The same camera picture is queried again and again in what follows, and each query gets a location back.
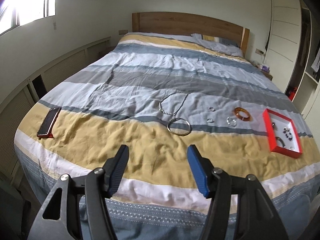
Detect twisted silver hoop earring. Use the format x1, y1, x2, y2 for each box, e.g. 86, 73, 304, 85
226, 116, 237, 127

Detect thin silver bangle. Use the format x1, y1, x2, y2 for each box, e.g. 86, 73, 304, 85
167, 118, 191, 137

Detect amber resin bangle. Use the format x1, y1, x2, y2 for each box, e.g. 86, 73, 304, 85
233, 107, 252, 121

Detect red jewelry box tray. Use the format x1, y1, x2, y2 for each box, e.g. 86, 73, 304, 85
263, 109, 303, 159

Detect smartphone in red case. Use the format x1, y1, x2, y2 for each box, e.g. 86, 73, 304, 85
36, 107, 61, 138

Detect dark metal bangle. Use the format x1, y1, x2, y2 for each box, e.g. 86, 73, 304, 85
275, 137, 286, 148

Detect striped duvet cover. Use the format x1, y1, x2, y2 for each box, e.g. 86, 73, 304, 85
14, 33, 319, 239

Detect wooden nightstand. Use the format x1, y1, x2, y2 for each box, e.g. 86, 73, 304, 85
260, 69, 273, 81

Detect red object in wardrobe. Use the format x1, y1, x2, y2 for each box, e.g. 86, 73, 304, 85
287, 87, 297, 101

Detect purple tissue box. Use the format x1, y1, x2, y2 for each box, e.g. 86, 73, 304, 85
259, 65, 270, 72

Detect grey pillow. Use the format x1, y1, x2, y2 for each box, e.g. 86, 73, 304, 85
191, 33, 244, 57

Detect white wardrobe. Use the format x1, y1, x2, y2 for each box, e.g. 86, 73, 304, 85
262, 0, 320, 120

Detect wooden headboard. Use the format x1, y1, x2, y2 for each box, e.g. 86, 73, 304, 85
132, 12, 249, 54

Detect hanging clothes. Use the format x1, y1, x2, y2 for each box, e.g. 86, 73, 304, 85
311, 43, 320, 73

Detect window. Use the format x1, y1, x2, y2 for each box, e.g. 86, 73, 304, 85
1, 0, 57, 35

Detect silver chain necklace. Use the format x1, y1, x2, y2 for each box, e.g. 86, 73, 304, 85
158, 91, 189, 116

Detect dark beaded bracelet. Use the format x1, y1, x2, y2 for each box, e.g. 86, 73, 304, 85
282, 127, 294, 140

